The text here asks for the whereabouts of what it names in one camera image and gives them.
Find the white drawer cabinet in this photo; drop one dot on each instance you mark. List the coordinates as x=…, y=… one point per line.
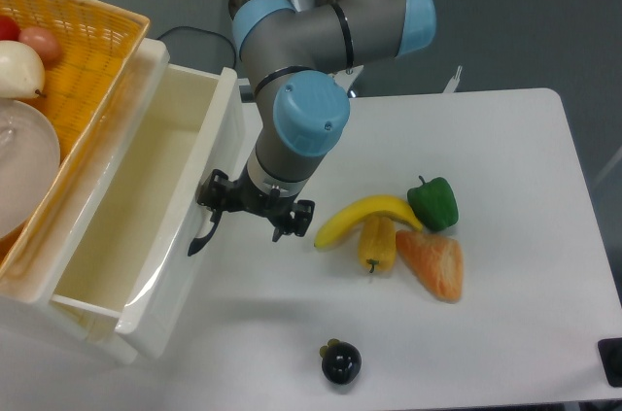
x=28, y=286

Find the black corner object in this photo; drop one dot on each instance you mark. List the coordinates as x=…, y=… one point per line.
x=610, y=350

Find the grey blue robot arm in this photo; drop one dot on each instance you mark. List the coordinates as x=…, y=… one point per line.
x=290, y=55

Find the white metal base frame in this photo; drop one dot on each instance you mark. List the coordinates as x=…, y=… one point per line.
x=346, y=79

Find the green bell pepper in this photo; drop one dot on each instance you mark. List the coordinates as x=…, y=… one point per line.
x=434, y=203

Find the yellow bell pepper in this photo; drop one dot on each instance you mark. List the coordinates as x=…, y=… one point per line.
x=377, y=250

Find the orange bread slice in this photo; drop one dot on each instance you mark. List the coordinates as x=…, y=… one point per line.
x=436, y=260

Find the white drawer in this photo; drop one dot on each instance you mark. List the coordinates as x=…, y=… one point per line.
x=131, y=273

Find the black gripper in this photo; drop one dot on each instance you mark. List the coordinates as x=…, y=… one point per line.
x=219, y=194

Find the dark purple mangosteen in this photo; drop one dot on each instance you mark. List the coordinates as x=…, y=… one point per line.
x=341, y=362

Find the orange woven basket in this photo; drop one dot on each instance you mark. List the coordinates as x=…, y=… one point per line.
x=98, y=40

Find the white plate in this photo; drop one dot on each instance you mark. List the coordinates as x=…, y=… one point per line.
x=30, y=158

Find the red tomato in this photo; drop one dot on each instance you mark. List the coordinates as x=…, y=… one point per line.
x=9, y=29

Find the white pear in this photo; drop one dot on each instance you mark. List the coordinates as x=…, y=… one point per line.
x=23, y=73

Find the yellow banana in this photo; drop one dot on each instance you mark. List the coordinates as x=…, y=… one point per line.
x=336, y=228

